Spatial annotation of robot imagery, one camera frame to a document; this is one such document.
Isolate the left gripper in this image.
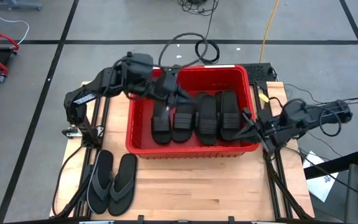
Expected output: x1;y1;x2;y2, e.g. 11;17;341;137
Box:
157;68;196;110

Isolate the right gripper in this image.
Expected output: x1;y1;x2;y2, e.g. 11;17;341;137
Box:
232;106;282;146

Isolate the black rubber slide sandal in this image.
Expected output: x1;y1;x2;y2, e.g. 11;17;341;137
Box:
150;100;173;145
215;90;242;142
171;102;196;144
195;91;219;146

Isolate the red plastic ribbed bin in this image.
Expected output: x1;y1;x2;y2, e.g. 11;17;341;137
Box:
125;64;260;160

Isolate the black flip-flop grey strap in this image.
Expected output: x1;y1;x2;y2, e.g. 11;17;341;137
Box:
86;149;115;215
108;152;139;217

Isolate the black perforated electronics box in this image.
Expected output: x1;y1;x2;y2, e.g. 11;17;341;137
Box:
243;62;275;83

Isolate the white paper sheet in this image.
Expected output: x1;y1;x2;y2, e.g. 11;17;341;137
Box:
303;150;339;203

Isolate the black desk foot bar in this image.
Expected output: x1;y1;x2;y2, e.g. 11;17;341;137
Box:
303;149;358;180

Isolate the grey furniture base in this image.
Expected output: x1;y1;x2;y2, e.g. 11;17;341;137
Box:
0;0;43;11

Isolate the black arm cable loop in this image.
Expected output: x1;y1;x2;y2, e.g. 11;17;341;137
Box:
158;32;210;68
318;107;343;138

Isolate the tangled black cable bundle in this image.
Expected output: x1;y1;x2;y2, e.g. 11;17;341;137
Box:
176;0;220;17

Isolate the yellow floor cable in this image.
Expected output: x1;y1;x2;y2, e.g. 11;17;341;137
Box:
259;0;280;63

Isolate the silver base bracket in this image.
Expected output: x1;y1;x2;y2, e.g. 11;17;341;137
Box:
62;126;83;140

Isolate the black stand power cable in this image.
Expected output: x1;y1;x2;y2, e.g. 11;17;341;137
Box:
51;144;85;218

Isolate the white floor cable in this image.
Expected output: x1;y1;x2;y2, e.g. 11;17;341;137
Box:
0;0;30;45

